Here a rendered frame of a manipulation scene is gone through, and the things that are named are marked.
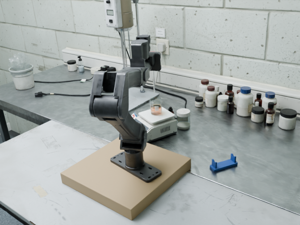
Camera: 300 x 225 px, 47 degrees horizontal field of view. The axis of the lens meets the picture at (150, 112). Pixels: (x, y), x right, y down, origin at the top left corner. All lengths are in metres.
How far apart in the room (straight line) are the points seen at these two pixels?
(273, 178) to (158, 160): 0.40
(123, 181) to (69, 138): 0.47
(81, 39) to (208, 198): 1.64
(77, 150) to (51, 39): 1.45
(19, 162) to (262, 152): 0.94
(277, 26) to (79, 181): 1.07
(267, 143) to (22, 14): 2.17
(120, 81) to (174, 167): 0.42
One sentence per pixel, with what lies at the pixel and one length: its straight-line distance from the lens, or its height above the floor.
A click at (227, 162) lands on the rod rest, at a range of 1.30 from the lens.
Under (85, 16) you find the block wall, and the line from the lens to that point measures 2.39.
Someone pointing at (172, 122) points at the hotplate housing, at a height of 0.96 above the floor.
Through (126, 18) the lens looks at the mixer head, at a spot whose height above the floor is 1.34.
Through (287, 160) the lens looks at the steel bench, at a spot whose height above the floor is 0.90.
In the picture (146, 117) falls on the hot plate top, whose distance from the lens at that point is 1.45.
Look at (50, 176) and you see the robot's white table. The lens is 1.33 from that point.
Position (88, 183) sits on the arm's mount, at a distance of 1.18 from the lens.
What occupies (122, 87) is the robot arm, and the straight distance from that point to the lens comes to 0.90.
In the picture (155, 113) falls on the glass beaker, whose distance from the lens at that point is 1.45.
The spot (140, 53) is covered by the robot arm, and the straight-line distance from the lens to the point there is 1.16.
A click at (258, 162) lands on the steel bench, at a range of 1.33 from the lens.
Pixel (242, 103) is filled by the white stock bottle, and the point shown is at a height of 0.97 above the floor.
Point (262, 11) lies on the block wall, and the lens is 1.69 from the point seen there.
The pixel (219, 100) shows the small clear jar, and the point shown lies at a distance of 1.68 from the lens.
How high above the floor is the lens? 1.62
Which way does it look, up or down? 25 degrees down
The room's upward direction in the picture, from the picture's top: 4 degrees counter-clockwise
